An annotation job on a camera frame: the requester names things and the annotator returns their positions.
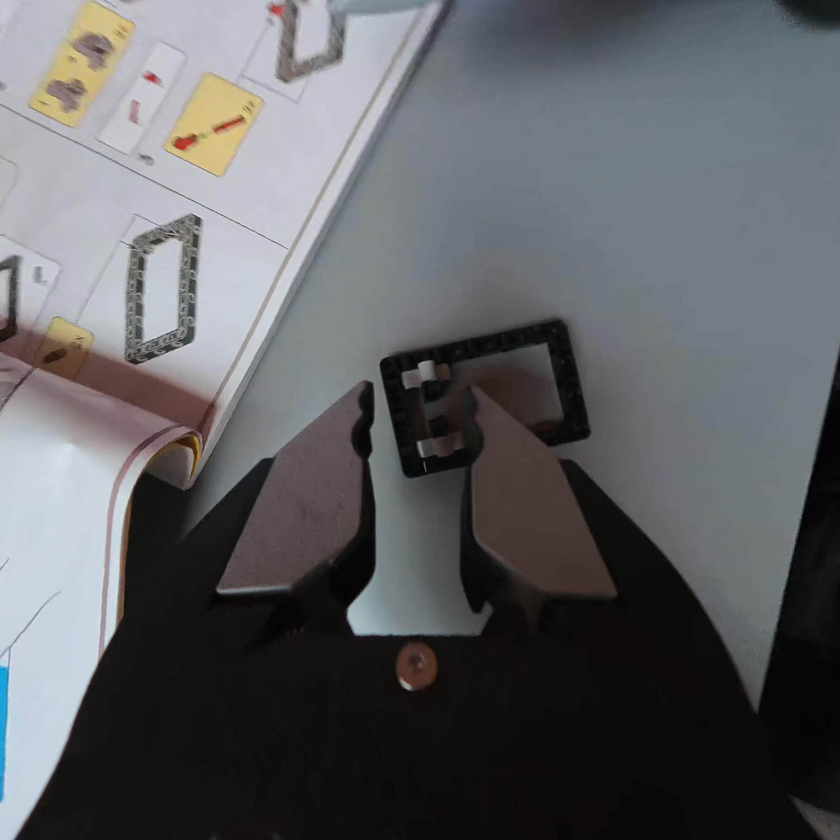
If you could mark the black rectangular lego frame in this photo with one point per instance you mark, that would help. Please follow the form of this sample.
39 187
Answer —
571 380

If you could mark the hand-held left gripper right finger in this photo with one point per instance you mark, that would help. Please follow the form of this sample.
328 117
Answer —
538 525

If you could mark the lego instruction booklet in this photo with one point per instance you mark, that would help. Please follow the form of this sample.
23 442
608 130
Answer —
197 197

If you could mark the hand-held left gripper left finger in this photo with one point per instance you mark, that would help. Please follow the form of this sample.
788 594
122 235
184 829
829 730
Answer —
302 518

